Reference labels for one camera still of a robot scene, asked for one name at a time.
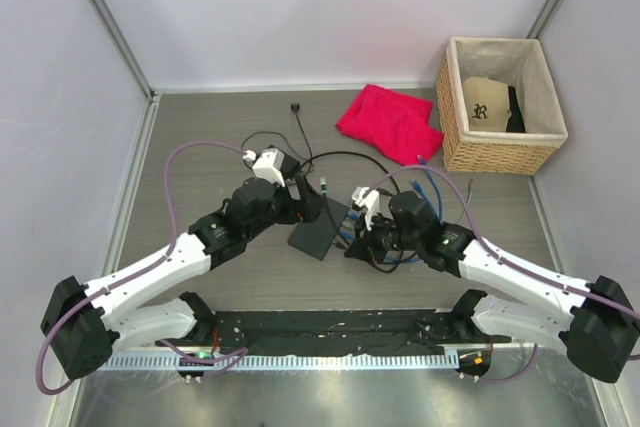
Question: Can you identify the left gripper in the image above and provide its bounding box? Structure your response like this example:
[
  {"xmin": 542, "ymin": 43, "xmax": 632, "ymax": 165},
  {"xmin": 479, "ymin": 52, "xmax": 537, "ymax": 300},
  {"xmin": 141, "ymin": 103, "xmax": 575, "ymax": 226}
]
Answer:
[{"xmin": 245, "ymin": 173, "xmax": 326, "ymax": 240}]

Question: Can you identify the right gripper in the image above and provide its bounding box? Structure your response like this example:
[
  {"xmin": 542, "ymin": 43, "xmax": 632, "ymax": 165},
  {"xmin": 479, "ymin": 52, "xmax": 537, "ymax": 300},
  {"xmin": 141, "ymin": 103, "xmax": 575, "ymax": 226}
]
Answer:
[{"xmin": 346, "ymin": 208, "xmax": 422, "ymax": 264}]

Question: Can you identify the black network switch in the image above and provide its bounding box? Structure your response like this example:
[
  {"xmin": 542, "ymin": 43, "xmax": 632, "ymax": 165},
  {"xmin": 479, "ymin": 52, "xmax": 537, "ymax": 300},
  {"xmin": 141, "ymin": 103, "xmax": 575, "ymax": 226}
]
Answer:
[{"xmin": 287, "ymin": 198, "xmax": 349, "ymax": 261}]

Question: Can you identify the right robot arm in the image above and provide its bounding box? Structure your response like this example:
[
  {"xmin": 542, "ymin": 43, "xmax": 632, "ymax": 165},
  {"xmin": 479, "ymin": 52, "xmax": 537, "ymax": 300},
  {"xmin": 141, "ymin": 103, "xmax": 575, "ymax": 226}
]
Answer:
[{"xmin": 345, "ymin": 187, "xmax": 639, "ymax": 383}]

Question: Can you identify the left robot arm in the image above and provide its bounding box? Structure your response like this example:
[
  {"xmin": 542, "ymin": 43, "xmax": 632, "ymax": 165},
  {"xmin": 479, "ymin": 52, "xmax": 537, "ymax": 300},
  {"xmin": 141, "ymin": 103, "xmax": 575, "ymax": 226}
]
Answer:
[{"xmin": 37, "ymin": 174, "xmax": 324, "ymax": 381}]

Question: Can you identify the black power adapter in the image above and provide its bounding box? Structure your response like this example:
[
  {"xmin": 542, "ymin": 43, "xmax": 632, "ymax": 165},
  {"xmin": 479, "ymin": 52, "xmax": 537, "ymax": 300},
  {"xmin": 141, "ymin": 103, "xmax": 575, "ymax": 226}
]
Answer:
[{"xmin": 268, "ymin": 144, "xmax": 301, "ymax": 178}]

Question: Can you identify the red cloth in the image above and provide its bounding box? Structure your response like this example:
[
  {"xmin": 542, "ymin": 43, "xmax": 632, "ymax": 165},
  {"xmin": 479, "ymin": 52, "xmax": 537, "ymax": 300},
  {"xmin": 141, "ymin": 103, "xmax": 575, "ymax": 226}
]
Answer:
[{"xmin": 335, "ymin": 84, "xmax": 444, "ymax": 166}]

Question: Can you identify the beige baseball cap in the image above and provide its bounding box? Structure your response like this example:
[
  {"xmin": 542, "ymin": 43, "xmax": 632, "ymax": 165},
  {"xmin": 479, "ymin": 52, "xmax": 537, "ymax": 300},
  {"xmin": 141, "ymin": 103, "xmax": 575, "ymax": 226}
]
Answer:
[{"xmin": 462, "ymin": 77, "xmax": 510, "ymax": 133}]

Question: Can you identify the black item in basket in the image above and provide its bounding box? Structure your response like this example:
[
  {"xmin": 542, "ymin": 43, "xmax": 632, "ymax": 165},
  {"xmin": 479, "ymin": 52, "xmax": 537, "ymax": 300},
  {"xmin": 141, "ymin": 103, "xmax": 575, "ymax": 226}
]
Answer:
[{"xmin": 506, "ymin": 86, "xmax": 526, "ymax": 133}]

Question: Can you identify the wicker basket with liner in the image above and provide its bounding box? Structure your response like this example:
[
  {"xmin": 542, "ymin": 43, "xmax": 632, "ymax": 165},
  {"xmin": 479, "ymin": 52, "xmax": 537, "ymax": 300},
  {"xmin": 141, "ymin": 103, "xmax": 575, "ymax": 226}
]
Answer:
[{"xmin": 436, "ymin": 37, "xmax": 568, "ymax": 176}]

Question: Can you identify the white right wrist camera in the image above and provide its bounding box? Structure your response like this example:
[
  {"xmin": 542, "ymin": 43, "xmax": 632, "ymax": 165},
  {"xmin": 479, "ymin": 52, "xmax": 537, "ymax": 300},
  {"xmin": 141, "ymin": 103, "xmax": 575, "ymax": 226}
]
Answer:
[{"xmin": 351, "ymin": 186, "xmax": 380, "ymax": 231}]

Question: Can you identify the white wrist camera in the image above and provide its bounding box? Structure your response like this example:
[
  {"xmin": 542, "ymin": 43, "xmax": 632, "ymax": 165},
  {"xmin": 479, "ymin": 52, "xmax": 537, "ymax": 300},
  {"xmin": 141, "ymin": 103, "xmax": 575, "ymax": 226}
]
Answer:
[
  {"xmin": 243, "ymin": 147, "xmax": 286, "ymax": 187},
  {"xmin": 351, "ymin": 186, "xmax": 380, "ymax": 231}
]

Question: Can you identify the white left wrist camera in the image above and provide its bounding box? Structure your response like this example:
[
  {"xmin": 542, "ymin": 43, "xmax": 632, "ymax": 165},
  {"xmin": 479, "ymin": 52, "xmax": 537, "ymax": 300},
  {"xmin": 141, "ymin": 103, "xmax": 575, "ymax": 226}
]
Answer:
[{"xmin": 243, "ymin": 147, "xmax": 286, "ymax": 187}]

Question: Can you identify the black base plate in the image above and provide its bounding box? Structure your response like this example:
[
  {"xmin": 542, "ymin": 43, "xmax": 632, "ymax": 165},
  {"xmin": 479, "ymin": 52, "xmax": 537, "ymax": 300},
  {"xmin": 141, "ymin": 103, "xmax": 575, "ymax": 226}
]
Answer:
[{"xmin": 169, "ymin": 309, "xmax": 511, "ymax": 357}]

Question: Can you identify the white slotted cable duct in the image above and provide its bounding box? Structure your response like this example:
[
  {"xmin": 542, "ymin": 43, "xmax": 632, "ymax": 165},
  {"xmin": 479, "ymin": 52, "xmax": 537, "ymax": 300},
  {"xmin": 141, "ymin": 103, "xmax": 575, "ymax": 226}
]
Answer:
[{"xmin": 99, "ymin": 350, "xmax": 459, "ymax": 375}]

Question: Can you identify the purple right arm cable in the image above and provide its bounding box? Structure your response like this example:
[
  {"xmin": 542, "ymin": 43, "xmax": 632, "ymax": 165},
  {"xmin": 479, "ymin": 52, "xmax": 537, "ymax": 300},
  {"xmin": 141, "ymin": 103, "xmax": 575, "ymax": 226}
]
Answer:
[{"xmin": 367, "ymin": 165, "xmax": 640, "ymax": 383}]

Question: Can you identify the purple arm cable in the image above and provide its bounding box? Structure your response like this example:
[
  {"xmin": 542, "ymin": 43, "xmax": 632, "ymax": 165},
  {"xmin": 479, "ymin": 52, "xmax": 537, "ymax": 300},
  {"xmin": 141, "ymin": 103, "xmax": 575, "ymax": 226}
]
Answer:
[
  {"xmin": 35, "ymin": 140, "xmax": 249, "ymax": 394},
  {"xmin": 367, "ymin": 165, "xmax": 640, "ymax": 383}
]

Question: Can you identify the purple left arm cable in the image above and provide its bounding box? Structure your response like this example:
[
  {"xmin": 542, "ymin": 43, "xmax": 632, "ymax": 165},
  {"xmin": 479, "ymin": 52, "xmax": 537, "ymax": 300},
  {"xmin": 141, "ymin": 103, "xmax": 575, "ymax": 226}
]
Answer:
[{"xmin": 35, "ymin": 140, "xmax": 249, "ymax": 394}]

